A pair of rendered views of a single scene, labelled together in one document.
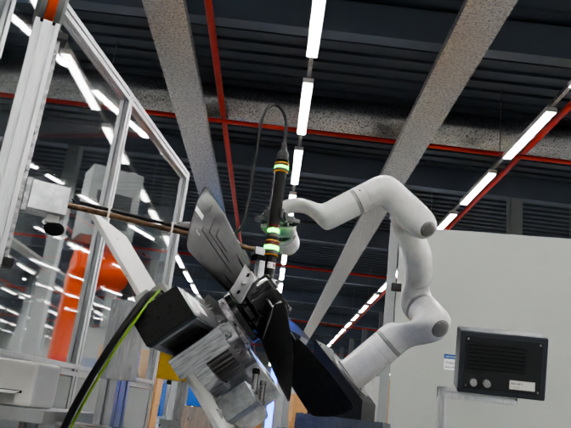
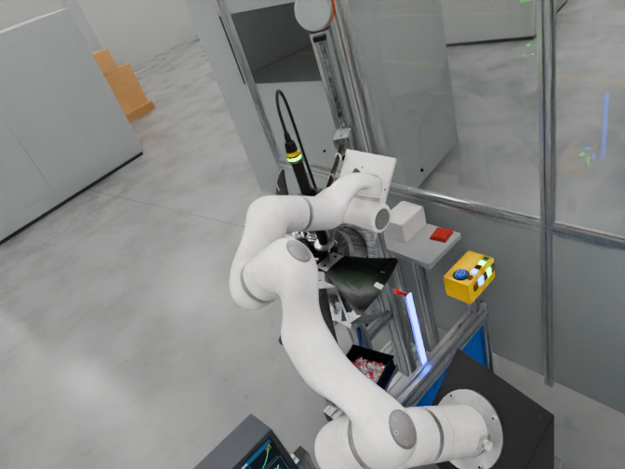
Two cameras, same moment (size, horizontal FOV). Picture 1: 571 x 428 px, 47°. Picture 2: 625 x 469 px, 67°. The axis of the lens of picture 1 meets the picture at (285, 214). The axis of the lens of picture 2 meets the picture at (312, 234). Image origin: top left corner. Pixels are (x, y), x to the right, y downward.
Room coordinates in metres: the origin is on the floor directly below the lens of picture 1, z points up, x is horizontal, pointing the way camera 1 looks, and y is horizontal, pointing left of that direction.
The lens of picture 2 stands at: (2.85, -0.89, 2.21)
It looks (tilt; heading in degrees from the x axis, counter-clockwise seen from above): 33 degrees down; 139
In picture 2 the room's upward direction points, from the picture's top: 20 degrees counter-clockwise
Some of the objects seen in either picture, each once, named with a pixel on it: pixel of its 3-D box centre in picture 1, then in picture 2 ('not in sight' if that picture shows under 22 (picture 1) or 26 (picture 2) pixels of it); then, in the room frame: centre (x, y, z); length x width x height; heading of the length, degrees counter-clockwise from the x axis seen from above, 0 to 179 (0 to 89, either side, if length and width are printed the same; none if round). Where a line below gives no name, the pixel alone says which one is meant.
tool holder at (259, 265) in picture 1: (265, 267); (321, 232); (1.84, 0.04, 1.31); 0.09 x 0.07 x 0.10; 116
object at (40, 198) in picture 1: (44, 199); (343, 140); (1.57, 0.59, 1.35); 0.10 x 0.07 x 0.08; 116
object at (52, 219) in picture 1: (54, 226); not in sight; (1.59, 0.56, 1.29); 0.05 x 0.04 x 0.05; 116
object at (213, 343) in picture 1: (200, 351); not in sight; (1.51, 0.15, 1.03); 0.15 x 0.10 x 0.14; 81
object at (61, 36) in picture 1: (35, 145); (338, 108); (1.55, 0.64, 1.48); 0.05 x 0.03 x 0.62; 26
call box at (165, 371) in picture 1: (185, 369); (470, 277); (2.25, 0.26, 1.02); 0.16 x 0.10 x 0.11; 81
